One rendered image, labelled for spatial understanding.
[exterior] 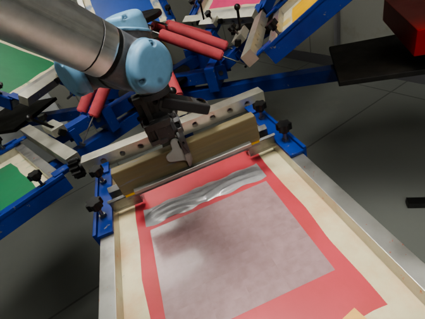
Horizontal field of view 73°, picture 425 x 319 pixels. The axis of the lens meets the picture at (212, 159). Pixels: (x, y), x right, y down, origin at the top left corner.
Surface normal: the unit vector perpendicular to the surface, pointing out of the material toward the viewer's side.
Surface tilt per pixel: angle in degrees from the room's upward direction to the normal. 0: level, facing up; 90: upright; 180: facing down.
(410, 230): 0
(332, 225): 0
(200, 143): 90
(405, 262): 0
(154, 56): 90
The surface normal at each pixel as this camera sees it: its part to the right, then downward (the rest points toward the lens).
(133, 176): 0.29, 0.52
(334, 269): -0.25, -0.77
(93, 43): 0.68, 0.43
